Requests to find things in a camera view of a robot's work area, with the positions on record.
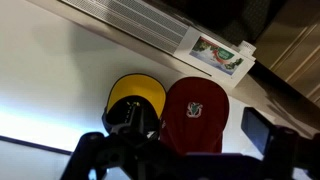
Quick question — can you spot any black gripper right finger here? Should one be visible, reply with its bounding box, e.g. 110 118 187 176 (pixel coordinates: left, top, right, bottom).
241 106 302 180

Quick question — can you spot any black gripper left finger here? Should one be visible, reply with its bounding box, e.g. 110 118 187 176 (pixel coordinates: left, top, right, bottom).
59 103 168 180

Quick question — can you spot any maroon baseball cap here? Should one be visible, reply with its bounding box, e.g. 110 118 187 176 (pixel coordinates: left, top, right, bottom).
159 76 230 157

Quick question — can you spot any blue cap with yellow brim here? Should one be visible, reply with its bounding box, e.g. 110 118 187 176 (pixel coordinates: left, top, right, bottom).
101 73 167 139

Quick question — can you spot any brown wooden cabinet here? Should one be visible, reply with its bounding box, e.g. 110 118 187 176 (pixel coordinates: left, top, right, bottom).
255 0 320 108

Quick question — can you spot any white box with colourful picture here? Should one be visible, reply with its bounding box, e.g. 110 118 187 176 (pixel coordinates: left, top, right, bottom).
173 26 257 89

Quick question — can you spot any white drawer unit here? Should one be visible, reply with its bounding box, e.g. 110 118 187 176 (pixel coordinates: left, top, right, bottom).
59 0 190 55

